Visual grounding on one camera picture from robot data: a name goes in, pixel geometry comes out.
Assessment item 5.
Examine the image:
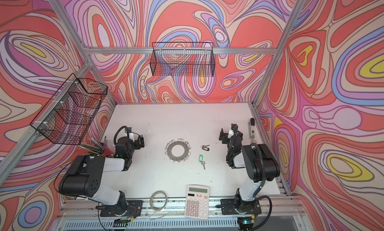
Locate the metal disc with keyrings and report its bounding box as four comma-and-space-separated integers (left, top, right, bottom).
165, 139, 191, 162

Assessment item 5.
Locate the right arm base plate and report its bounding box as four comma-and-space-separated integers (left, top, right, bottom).
216, 198, 262, 216

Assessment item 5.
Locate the white stapler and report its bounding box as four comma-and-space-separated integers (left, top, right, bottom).
248, 118, 256, 140

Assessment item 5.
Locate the clear tape roll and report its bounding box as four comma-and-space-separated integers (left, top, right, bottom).
149, 191, 169, 212

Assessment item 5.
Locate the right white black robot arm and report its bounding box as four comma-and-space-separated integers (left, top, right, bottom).
219, 124, 280, 214

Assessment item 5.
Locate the black wire basket wall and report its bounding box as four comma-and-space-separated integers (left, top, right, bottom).
30, 74, 108, 146
150, 41, 216, 77

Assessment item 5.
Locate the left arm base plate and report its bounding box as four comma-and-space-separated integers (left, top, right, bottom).
97, 200, 143, 218

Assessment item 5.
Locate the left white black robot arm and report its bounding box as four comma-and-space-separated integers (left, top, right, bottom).
58, 126, 145, 217

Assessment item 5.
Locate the white desk calculator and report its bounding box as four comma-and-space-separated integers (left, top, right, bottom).
184, 185, 210, 220

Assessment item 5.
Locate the red cup with pens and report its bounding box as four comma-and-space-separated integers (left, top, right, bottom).
78, 137, 115, 158

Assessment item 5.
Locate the black wire basket back wall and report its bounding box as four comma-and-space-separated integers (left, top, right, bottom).
150, 41, 216, 77

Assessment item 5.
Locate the key with green tag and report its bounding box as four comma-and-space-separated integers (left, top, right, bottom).
199, 155, 206, 170

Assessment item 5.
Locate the black wire basket left wall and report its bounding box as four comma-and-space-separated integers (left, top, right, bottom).
30, 74, 108, 146

